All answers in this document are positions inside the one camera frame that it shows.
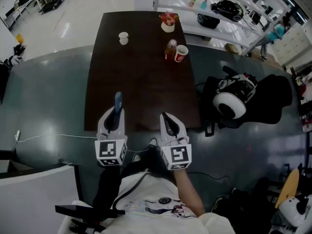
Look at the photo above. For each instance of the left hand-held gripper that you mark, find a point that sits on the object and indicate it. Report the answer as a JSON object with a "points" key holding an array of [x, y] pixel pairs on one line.
{"points": [[107, 150]]}

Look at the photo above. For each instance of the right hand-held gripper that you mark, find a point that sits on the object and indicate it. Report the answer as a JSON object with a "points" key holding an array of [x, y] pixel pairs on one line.
{"points": [[178, 155]]}

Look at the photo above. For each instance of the person's right forearm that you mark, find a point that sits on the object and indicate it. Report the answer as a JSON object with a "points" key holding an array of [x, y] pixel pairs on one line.
{"points": [[189, 194]]}

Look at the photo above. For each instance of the person's left forearm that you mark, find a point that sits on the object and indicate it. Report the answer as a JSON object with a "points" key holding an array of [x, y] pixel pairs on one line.
{"points": [[107, 186]]}

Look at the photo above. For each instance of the dark brown table white legs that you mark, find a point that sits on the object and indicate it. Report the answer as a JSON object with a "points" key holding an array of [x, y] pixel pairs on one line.
{"points": [[141, 82]]}

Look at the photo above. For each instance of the white round helmet device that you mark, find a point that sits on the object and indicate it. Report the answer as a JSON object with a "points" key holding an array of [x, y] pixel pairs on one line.
{"points": [[234, 99]]}

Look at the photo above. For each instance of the red and white paper cup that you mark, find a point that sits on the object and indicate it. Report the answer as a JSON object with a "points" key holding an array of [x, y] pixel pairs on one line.
{"points": [[180, 55]]}

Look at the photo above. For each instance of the amber drink bottle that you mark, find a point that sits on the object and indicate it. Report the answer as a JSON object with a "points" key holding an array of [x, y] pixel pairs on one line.
{"points": [[170, 51]]}

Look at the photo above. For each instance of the white mug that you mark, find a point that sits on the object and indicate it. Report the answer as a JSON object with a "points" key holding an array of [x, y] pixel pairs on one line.
{"points": [[123, 38]]}

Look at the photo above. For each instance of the black chest-mounted device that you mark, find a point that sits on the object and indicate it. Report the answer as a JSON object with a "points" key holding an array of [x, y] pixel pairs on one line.
{"points": [[80, 209]]}

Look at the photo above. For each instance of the person's white printed shirt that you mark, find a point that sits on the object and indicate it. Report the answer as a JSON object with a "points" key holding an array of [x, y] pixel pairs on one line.
{"points": [[156, 220]]}

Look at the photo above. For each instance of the white power strip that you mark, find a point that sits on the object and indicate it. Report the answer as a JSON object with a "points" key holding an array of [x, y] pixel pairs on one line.
{"points": [[17, 135]]}

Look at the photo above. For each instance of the cardboard box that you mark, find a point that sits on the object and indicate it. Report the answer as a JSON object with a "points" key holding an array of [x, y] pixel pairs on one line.
{"points": [[232, 48]]}

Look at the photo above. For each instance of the white partition panel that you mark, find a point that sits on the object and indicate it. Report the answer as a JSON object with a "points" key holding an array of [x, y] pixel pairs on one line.
{"points": [[36, 199]]}

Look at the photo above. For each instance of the black office chair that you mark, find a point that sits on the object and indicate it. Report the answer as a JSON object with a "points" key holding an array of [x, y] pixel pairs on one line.
{"points": [[273, 101]]}

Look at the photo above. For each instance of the white pot of red flowers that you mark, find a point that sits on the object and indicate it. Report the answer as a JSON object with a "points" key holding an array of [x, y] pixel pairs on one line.
{"points": [[167, 27]]}

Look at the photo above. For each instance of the white shelving unit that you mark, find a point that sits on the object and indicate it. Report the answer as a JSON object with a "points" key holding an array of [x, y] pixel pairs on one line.
{"points": [[190, 25]]}

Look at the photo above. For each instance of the black round-ended speaker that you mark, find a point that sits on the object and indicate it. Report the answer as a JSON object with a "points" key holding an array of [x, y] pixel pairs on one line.
{"points": [[208, 21]]}

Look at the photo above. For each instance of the black screen on cart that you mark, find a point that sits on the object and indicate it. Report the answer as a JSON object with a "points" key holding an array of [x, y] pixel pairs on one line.
{"points": [[3, 82]]}

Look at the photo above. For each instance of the yellow bin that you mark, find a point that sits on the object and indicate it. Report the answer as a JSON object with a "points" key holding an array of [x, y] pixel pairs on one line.
{"points": [[19, 38]]}

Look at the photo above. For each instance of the teal spray bottle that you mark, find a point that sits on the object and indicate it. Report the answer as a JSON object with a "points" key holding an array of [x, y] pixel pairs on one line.
{"points": [[204, 4]]}

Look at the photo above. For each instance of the green and yellow bottle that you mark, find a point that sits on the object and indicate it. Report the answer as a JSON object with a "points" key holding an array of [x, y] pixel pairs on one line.
{"points": [[192, 0]]}

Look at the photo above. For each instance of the row of office desks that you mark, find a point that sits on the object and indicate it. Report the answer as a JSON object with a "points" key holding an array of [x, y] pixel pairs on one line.
{"points": [[36, 1]]}

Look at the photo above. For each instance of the grey lockers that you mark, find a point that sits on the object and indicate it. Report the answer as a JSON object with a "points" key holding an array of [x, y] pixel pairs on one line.
{"points": [[292, 45]]}

